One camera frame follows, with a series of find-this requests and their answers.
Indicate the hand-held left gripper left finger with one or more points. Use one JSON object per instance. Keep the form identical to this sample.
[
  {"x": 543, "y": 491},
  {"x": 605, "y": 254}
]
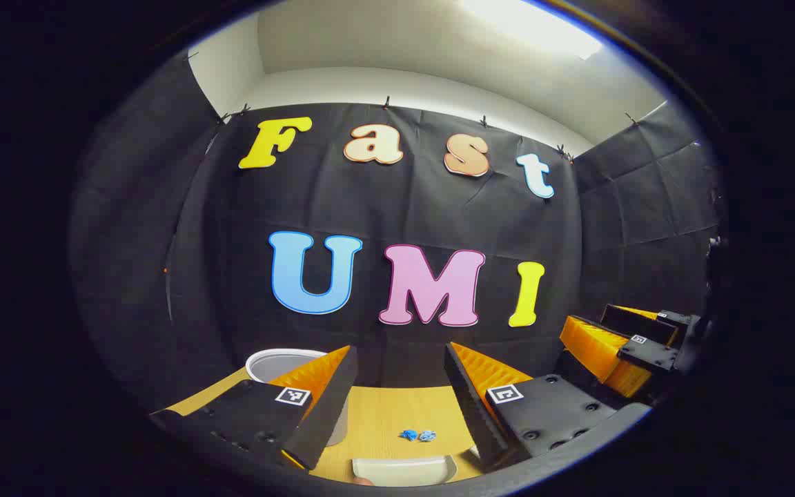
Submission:
[{"x": 328, "y": 407}]

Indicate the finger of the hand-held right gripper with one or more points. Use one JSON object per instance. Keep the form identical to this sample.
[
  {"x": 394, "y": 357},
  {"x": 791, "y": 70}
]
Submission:
[
  {"x": 649, "y": 355},
  {"x": 635, "y": 326}
]

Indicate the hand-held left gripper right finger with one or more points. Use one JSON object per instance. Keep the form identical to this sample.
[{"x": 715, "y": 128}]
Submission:
[{"x": 470, "y": 400}]

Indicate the light blue paper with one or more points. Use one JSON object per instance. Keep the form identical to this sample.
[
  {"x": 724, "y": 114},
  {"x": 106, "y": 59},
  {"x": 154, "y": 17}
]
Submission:
[{"x": 428, "y": 435}]

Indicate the white garbage bin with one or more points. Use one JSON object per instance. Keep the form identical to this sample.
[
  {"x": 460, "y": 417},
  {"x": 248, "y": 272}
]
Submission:
[{"x": 280, "y": 362}]

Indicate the dark blue paper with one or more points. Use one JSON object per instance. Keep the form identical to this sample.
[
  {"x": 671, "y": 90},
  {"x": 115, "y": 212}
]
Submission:
[{"x": 408, "y": 434}]

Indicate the grey dustpan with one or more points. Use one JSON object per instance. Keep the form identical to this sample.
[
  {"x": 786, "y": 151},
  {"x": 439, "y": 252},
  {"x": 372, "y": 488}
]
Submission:
[{"x": 404, "y": 469}]

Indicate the wooden desktop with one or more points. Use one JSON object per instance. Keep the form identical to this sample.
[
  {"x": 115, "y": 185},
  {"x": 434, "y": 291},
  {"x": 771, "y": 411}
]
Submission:
[{"x": 384, "y": 414}]

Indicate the row of black cloth clips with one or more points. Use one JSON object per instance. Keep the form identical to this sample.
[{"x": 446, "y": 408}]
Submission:
[{"x": 385, "y": 103}]

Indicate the ceiling light panel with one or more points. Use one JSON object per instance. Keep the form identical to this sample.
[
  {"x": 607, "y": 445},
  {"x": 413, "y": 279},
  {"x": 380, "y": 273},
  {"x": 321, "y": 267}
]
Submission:
[{"x": 535, "y": 24}]

